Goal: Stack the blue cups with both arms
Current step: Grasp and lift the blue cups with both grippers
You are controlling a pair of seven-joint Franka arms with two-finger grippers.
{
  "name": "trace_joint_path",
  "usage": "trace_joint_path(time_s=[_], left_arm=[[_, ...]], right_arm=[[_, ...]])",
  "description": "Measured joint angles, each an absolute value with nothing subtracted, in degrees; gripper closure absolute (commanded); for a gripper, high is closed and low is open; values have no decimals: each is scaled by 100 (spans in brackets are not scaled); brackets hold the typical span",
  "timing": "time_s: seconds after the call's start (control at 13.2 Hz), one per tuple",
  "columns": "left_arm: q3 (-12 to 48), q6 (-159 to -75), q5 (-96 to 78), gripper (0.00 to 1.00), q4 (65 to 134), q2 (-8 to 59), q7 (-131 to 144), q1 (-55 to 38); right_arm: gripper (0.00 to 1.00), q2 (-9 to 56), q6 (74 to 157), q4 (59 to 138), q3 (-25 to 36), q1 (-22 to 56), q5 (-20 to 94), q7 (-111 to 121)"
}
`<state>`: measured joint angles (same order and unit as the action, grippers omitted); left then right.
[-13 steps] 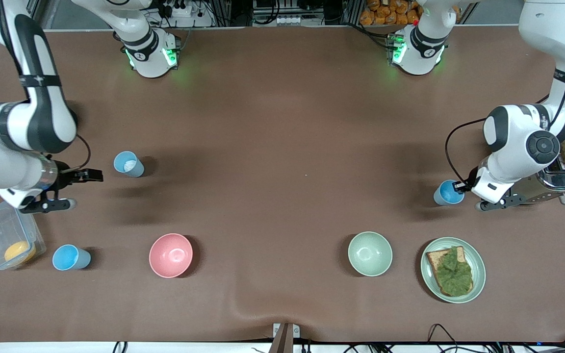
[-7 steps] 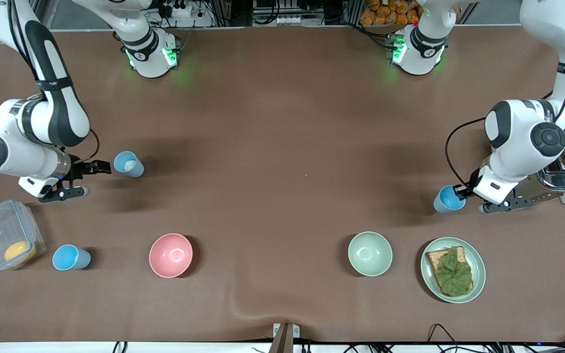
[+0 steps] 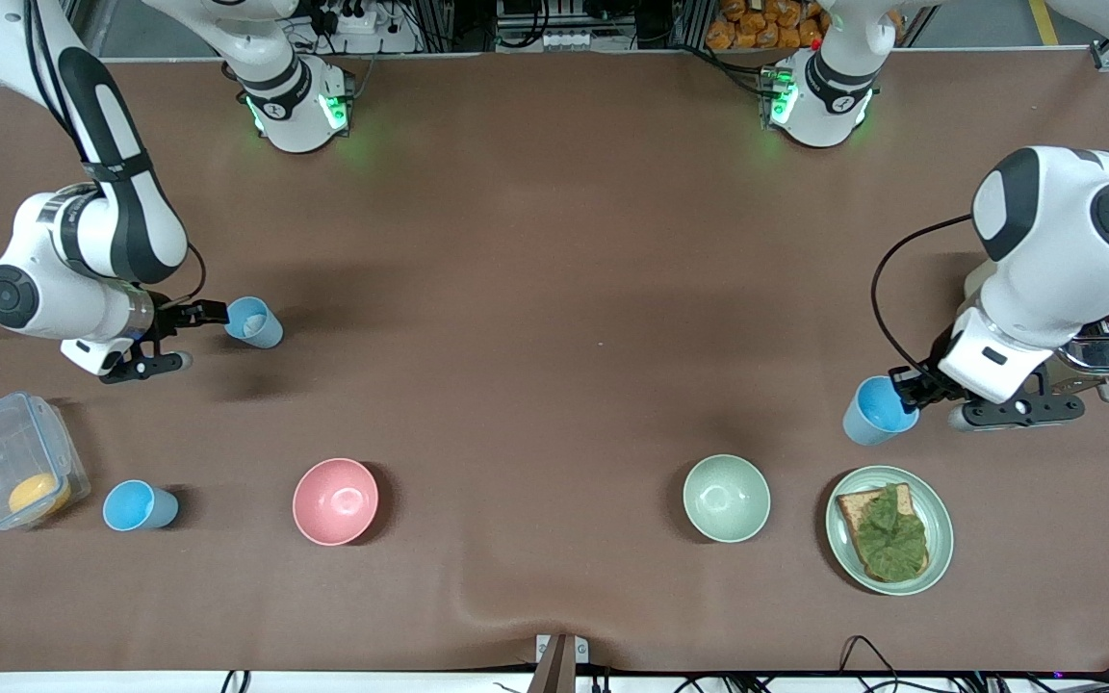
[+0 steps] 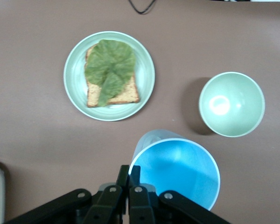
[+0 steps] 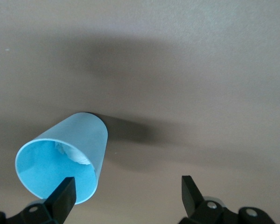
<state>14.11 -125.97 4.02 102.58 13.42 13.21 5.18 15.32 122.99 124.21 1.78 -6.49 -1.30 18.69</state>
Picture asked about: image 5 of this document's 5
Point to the brown table cover mat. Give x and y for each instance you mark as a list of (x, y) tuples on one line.
[(200, 70)]

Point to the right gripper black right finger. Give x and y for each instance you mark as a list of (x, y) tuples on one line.
[(193, 205)]

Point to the white crumpled paper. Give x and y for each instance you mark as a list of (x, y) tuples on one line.
[(72, 152)]

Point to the blue plastic cup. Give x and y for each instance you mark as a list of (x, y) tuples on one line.
[(84, 135)]

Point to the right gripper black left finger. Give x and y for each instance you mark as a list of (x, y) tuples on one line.
[(60, 205)]

